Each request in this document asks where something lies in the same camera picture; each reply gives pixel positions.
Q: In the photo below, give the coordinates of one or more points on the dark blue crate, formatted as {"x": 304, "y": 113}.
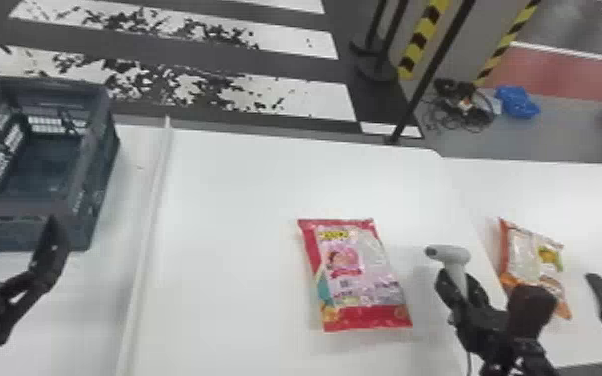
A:
{"x": 44, "y": 168}

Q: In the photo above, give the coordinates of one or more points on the orange snack packet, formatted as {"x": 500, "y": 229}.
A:
{"x": 532, "y": 260}

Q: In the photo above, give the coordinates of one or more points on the black stand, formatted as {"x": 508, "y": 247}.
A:
{"x": 490, "y": 325}

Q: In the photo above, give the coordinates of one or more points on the hand scanner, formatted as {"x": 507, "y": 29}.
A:
{"x": 453, "y": 260}

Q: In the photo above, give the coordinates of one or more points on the blue plastic bag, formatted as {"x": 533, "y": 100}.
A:
{"x": 516, "y": 102}

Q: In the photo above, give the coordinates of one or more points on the red snack packet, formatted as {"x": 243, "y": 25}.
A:
{"x": 353, "y": 273}

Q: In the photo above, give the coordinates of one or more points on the yellow black striped post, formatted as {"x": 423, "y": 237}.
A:
{"x": 422, "y": 36}

